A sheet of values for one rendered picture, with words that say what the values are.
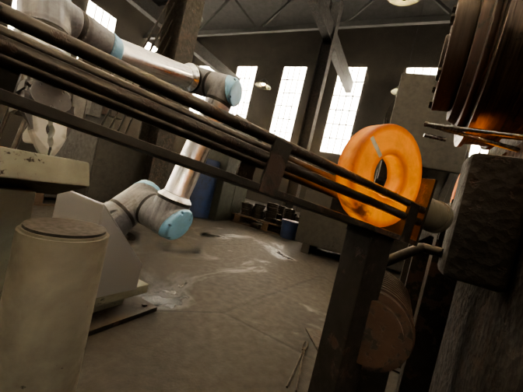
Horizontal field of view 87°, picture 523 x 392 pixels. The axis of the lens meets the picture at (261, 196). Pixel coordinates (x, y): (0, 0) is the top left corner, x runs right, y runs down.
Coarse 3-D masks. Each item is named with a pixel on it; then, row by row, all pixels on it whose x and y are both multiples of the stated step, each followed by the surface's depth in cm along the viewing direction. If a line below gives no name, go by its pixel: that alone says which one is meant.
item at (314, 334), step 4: (332, 200) 143; (336, 200) 143; (332, 204) 143; (336, 204) 143; (340, 204) 144; (332, 208) 143; (336, 208) 143; (340, 208) 144; (340, 212) 144; (344, 212) 144; (308, 328) 139; (308, 332) 135; (312, 332) 136; (316, 332) 137; (320, 332) 138; (312, 336) 132; (316, 336) 133; (320, 336) 134; (312, 340) 129; (316, 340) 130; (316, 344) 126; (316, 348) 123
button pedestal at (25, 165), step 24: (0, 168) 42; (24, 168) 45; (48, 168) 48; (72, 168) 52; (0, 192) 45; (24, 192) 48; (48, 192) 56; (0, 216) 46; (24, 216) 49; (0, 240) 46; (0, 264) 47; (0, 288) 48
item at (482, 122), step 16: (512, 0) 53; (512, 16) 53; (512, 32) 54; (496, 48) 56; (512, 48) 55; (496, 64) 56; (512, 64) 56; (496, 80) 58; (512, 80) 57; (480, 96) 60; (496, 96) 60; (512, 96) 58; (480, 112) 63; (496, 112) 62; (480, 128) 67; (496, 128) 65; (480, 144) 74
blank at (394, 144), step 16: (368, 128) 40; (384, 128) 39; (400, 128) 41; (352, 144) 39; (368, 144) 38; (384, 144) 39; (400, 144) 41; (416, 144) 43; (352, 160) 38; (368, 160) 38; (384, 160) 44; (400, 160) 42; (416, 160) 43; (336, 176) 40; (368, 176) 39; (400, 176) 43; (416, 176) 44; (368, 192) 39; (400, 192) 42; (416, 192) 44; (352, 208) 40; (368, 208) 40; (400, 208) 43; (384, 224) 42
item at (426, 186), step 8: (424, 184) 44; (432, 184) 43; (424, 192) 44; (432, 192) 43; (416, 200) 45; (424, 200) 43; (424, 216) 43; (400, 224) 46; (416, 232) 43; (416, 240) 43
